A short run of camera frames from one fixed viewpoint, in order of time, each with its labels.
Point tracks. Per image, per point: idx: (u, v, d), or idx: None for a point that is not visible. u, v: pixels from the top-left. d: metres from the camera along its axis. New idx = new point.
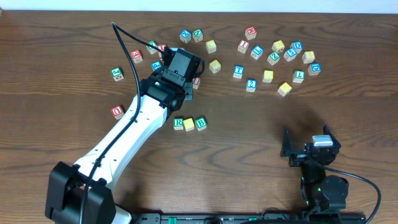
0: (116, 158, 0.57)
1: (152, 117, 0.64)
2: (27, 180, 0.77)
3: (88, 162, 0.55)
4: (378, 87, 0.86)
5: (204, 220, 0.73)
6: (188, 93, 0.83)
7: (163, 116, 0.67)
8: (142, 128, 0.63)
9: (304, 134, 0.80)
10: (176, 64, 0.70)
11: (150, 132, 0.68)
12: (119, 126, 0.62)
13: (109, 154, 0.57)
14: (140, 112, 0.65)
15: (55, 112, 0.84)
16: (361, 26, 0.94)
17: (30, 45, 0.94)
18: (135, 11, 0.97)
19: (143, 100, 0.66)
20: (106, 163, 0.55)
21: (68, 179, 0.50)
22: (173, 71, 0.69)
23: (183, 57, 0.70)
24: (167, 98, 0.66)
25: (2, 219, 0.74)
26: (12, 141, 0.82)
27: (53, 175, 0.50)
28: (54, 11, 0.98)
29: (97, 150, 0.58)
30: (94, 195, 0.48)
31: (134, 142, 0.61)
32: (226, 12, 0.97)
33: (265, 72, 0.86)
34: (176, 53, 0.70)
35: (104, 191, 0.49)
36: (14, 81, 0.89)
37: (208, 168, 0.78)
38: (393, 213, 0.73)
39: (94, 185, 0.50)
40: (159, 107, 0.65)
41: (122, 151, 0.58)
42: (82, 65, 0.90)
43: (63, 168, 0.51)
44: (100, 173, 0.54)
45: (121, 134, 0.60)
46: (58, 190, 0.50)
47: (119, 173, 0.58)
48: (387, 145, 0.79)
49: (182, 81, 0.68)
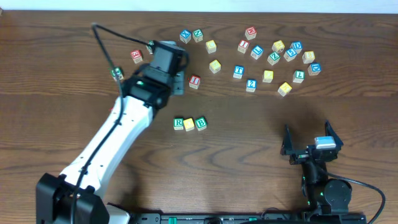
0: (103, 164, 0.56)
1: (137, 117, 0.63)
2: (28, 180, 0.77)
3: (74, 170, 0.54)
4: (378, 87, 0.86)
5: (204, 220, 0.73)
6: (179, 87, 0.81)
7: (150, 116, 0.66)
8: (128, 130, 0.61)
9: (304, 134, 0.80)
10: (158, 60, 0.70)
11: (138, 132, 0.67)
12: (104, 130, 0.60)
13: (95, 159, 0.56)
14: (124, 114, 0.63)
15: (55, 112, 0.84)
16: (361, 26, 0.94)
17: (30, 45, 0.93)
18: (135, 11, 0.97)
19: (127, 102, 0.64)
20: (93, 170, 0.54)
21: (55, 190, 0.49)
22: (156, 68, 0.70)
23: (165, 52, 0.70)
24: (152, 96, 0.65)
25: (2, 219, 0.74)
26: (12, 141, 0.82)
27: (39, 187, 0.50)
28: (54, 10, 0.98)
29: (83, 157, 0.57)
30: (83, 203, 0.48)
31: (121, 145, 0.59)
32: (226, 12, 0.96)
33: (265, 72, 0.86)
34: (157, 48, 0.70)
35: (93, 198, 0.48)
36: (14, 81, 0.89)
37: (208, 168, 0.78)
38: (393, 213, 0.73)
39: (83, 193, 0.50)
40: (143, 107, 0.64)
41: (108, 155, 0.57)
42: (82, 65, 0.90)
43: (49, 180, 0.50)
44: (87, 181, 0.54)
45: (106, 139, 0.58)
46: (46, 201, 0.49)
47: (108, 177, 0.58)
48: (387, 145, 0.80)
49: (165, 77, 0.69)
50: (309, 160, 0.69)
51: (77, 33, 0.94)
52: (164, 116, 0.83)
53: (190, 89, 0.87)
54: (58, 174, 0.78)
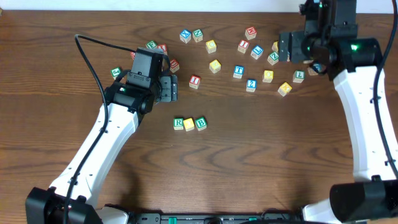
0: (92, 173, 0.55)
1: (122, 124, 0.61)
2: (27, 180, 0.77)
3: (63, 182, 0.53)
4: None
5: (204, 220, 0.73)
6: (166, 94, 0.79)
7: (135, 121, 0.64)
8: (115, 137, 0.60)
9: (304, 134, 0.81)
10: (138, 65, 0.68)
11: (126, 138, 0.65)
12: (89, 139, 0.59)
13: (84, 168, 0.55)
14: (110, 121, 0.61)
15: (55, 112, 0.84)
16: (360, 27, 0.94)
17: (29, 45, 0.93)
18: (135, 11, 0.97)
19: (111, 109, 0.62)
20: (83, 180, 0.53)
21: (45, 203, 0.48)
22: (137, 73, 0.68)
23: (144, 56, 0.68)
24: (135, 101, 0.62)
25: (2, 219, 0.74)
26: (13, 141, 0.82)
27: (28, 202, 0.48)
28: (54, 11, 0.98)
29: (71, 168, 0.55)
30: (74, 214, 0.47)
31: (109, 152, 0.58)
32: (227, 12, 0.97)
33: (265, 72, 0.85)
34: (137, 52, 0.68)
35: (86, 208, 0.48)
36: (14, 81, 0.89)
37: (208, 168, 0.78)
38: None
39: (74, 203, 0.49)
40: (127, 112, 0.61)
41: (96, 164, 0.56)
42: (82, 65, 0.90)
43: (38, 194, 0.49)
44: (78, 191, 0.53)
45: (93, 147, 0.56)
46: (38, 216, 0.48)
47: (98, 186, 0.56)
48: None
49: (148, 81, 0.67)
50: (301, 32, 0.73)
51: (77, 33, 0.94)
52: (164, 116, 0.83)
53: (190, 89, 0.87)
54: (58, 174, 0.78)
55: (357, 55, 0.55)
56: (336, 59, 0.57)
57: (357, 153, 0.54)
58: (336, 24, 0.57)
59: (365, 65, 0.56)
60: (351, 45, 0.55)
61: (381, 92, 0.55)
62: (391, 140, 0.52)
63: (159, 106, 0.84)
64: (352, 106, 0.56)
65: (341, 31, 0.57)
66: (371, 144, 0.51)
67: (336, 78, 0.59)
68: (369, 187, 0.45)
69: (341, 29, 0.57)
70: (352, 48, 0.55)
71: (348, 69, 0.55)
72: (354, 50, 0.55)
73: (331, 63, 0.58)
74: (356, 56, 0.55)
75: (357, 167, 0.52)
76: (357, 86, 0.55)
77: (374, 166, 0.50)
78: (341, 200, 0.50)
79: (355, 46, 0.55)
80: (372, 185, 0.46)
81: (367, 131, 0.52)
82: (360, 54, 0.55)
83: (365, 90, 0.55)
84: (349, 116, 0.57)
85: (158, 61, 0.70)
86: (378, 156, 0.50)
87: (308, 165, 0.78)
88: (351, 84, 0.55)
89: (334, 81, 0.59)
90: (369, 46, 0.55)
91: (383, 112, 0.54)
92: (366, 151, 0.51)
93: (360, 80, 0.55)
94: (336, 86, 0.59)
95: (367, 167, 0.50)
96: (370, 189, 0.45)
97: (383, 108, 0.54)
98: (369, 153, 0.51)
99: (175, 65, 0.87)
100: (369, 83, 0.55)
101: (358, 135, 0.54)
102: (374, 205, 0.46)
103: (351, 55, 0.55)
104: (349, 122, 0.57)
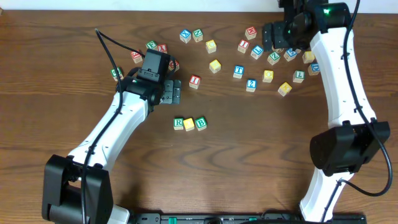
0: (108, 145, 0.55)
1: (135, 107, 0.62)
2: (28, 180, 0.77)
3: (81, 151, 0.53)
4: (378, 87, 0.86)
5: (204, 220, 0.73)
6: (168, 96, 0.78)
7: (146, 109, 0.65)
8: (128, 119, 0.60)
9: (303, 134, 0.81)
10: (148, 62, 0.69)
11: (135, 127, 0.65)
12: (104, 118, 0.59)
13: (100, 141, 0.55)
14: (124, 105, 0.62)
15: (55, 111, 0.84)
16: (361, 26, 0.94)
17: (29, 45, 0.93)
18: (135, 10, 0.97)
19: (126, 95, 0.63)
20: (99, 150, 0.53)
21: (64, 170, 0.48)
22: (147, 70, 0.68)
23: (155, 55, 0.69)
24: (147, 91, 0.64)
25: (1, 219, 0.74)
26: (12, 140, 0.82)
27: (48, 168, 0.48)
28: (54, 10, 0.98)
29: (88, 140, 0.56)
30: (92, 180, 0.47)
31: (122, 132, 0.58)
32: (226, 12, 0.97)
33: (265, 72, 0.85)
34: (148, 51, 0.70)
35: (102, 175, 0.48)
36: (14, 80, 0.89)
37: (208, 168, 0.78)
38: (392, 213, 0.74)
39: (91, 170, 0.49)
40: (139, 99, 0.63)
41: (112, 138, 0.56)
42: (81, 64, 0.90)
43: (57, 160, 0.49)
44: (94, 160, 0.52)
45: (109, 125, 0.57)
46: (56, 183, 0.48)
47: (111, 163, 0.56)
48: (387, 144, 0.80)
49: (157, 77, 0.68)
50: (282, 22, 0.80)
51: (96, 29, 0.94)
52: (164, 116, 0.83)
53: (190, 89, 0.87)
54: None
55: (329, 18, 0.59)
56: (310, 23, 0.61)
57: (331, 105, 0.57)
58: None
59: (336, 27, 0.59)
60: (324, 10, 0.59)
61: (351, 48, 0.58)
62: (359, 89, 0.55)
63: (159, 106, 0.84)
64: (326, 62, 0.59)
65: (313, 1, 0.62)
66: (342, 94, 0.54)
67: (311, 41, 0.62)
68: (339, 130, 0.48)
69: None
70: (325, 12, 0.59)
71: (321, 32, 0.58)
72: (326, 14, 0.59)
73: (306, 28, 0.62)
74: (328, 20, 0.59)
75: (332, 117, 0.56)
76: (329, 44, 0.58)
77: (345, 114, 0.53)
78: (320, 148, 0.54)
79: (328, 10, 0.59)
80: (342, 129, 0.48)
81: (340, 83, 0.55)
82: (333, 18, 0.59)
83: (336, 47, 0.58)
84: (323, 71, 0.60)
85: (167, 60, 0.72)
86: (348, 105, 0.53)
87: (308, 165, 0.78)
88: (324, 44, 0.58)
89: (311, 44, 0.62)
90: (340, 10, 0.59)
91: (352, 66, 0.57)
92: (338, 102, 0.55)
93: (332, 39, 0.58)
94: (311, 46, 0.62)
95: (339, 115, 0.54)
96: (342, 129, 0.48)
97: (352, 63, 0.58)
98: (340, 102, 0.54)
99: None
100: (339, 41, 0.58)
101: (332, 89, 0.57)
102: (347, 148, 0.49)
103: (324, 18, 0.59)
104: (323, 77, 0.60)
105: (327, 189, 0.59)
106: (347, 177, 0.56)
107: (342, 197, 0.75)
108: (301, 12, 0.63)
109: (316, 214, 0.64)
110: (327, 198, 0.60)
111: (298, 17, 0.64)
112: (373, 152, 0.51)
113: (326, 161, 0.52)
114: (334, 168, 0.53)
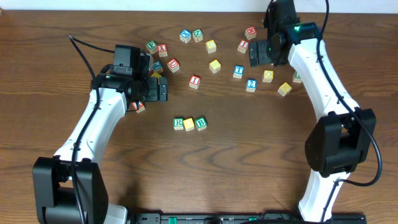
0: (92, 140, 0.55)
1: (114, 101, 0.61)
2: (28, 180, 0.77)
3: (66, 150, 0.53)
4: (379, 87, 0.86)
5: (204, 220, 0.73)
6: (152, 93, 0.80)
7: (124, 101, 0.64)
8: (108, 112, 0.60)
9: (303, 134, 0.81)
10: (119, 58, 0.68)
11: (117, 119, 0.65)
12: (84, 116, 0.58)
13: (84, 137, 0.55)
14: (102, 100, 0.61)
15: (55, 111, 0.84)
16: (360, 26, 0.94)
17: (29, 45, 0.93)
18: (136, 10, 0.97)
19: (102, 91, 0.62)
20: (85, 145, 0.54)
21: (52, 169, 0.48)
22: (119, 65, 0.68)
23: (124, 50, 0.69)
24: (122, 85, 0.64)
25: (2, 219, 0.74)
26: (13, 141, 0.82)
27: (35, 171, 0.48)
28: (55, 11, 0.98)
29: (71, 139, 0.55)
30: (83, 173, 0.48)
31: (105, 125, 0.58)
32: (226, 12, 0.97)
33: (265, 72, 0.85)
34: (116, 47, 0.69)
35: (91, 167, 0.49)
36: (14, 80, 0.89)
37: (208, 168, 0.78)
38: (392, 213, 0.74)
39: (80, 165, 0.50)
40: (115, 93, 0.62)
41: (96, 132, 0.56)
42: (82, 64, 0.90)
43: (44, 162, 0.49)
44: (82, 155, 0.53)
45: (91, 121, 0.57)
46: (46, 184, 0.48)
47: (99, 155, 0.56)
48: (387, 144, 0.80)
49: (130, 71, 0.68)
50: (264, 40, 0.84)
51: (94, 31, 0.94)
52: (164, 117, 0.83)
53: (190, 89, 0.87)
54: None
55: (301, 33, 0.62)
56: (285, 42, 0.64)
57: (315, 104, 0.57)
58: (282, 18, 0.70)
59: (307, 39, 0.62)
60: (295, 27, 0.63)
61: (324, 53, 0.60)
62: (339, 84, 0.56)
63: (159, 106, 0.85)
64: (304, 70, 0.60)
65: (287, 22, 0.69)
66: (324, 90, 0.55)
67: (289, 55, 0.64)
68: (329, 125, 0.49)
69: (286, 21, 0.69)
70: (296, 28, 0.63)
71: (294, 43, 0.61)
72: (298, 28, 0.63)
73: (283, 46, 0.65)
74: (300, 34, 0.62)
75: (318, 113, 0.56)
76: (303, 53, 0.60)
77: (329, 106, 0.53)
78: (314, 149, 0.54)
79: (298, 27, 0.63)
80: (331, 122, 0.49)
81: (321, 81, 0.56)
82: (303, 32, 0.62)
83: (310, 55, 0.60)
84: (303, 79, 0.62)
85: (137, 53, 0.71)
86: (331, 99, 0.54)
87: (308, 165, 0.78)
88: (300, 55, 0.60)
89: (288, 58, 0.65)
90: (309, 25, 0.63)
91: (329, 67, 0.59)
92: (321, 97, 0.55)
93: (306, 48, 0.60)
94: (290, 60, 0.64)
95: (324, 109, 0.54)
96: (330, 126, 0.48)
97: (329, 63, 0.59)
98: (323, 98, 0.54)
99: (175, 65, 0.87)
100: (312, 48, 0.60)
101: (314, 89, 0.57)
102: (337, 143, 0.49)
103: (296, 33, 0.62)
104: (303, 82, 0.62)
105: (325, 190, 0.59)
106: (345, 177, 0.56)
107: (342, 197, 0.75)
108: (277, 32, 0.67)
109: (316, 215, 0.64)
110: (326, 198, 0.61)
111: (273, 37, 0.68)
112: (366, 145, 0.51)
113: (322, 162, 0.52)
114: (331, 169, 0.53)
